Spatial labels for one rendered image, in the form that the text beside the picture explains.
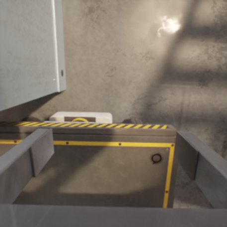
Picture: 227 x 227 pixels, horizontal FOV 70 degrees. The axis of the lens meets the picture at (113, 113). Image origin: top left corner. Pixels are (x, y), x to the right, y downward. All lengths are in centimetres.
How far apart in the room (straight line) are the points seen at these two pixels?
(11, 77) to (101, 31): 48
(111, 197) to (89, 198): 8
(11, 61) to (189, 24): 71
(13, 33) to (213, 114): 86
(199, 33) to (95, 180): 74
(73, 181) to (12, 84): 34
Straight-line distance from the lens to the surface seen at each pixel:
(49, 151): 17
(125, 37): 79
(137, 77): 78
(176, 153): 17
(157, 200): 63
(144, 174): 56
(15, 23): 49
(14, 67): 45
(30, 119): 79
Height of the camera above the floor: 78
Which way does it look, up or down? 76 degrees down
